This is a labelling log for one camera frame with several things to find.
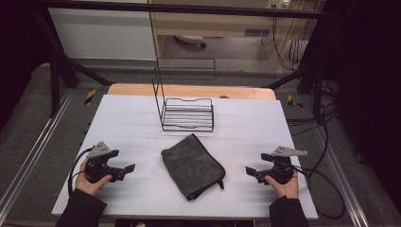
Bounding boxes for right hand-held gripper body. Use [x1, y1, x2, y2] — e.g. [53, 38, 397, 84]
[255, 145, 308, 185]

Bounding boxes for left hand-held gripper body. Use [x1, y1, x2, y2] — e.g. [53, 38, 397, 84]
[84, 141, 127, 184]

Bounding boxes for dark grey cloth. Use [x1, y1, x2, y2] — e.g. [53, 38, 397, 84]
[160, 133, 227, 201]

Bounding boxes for black wire rack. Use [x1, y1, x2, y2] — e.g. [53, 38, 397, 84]
[151, 57, 218, 132]

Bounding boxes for person's left hand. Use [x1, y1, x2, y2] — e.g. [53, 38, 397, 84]
[75, 159, 113, 197]

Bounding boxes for person's right hand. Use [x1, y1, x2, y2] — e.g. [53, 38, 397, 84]
[264, 171, 300, 201]

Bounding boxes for white table board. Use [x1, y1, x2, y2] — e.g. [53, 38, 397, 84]
[51, 94, 320, 220]

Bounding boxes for wooden table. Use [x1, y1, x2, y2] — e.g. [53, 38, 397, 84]
[107, 82, 277, 101]

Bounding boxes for white panel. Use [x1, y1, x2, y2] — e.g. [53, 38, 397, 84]
[47, 8, 157, 61]

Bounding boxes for white chair base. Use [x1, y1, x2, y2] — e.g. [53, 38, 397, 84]
[173, 34, 208, 49]

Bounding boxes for light wooden desk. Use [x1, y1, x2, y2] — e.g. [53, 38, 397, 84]
[148, 0, 320, 69]

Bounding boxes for white power strip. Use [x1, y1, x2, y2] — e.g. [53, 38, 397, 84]
[266, 0, 291, 9]

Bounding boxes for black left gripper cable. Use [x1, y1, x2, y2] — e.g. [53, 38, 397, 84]
[67, 146, 96, 195]

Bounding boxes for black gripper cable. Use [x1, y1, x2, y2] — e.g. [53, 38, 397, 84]
[292, 165, 346, 220]
[67, 146, 96, 195]

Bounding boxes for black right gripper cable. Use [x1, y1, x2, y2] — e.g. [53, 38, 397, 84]
[292, 165, 346, 220]

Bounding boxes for aluminium floor rail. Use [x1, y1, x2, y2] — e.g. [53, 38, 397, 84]
[310, 126, 371, 227]
[0, 89, 76, 216]

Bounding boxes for black floor cables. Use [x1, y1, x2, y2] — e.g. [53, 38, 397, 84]
[285, 79, 340, 137]

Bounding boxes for hanging cable bundle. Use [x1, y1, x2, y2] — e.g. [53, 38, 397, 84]
[258, 16, 317, 72]

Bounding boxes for black metal frame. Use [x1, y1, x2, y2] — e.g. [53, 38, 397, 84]
[31, 0, 329, 119]

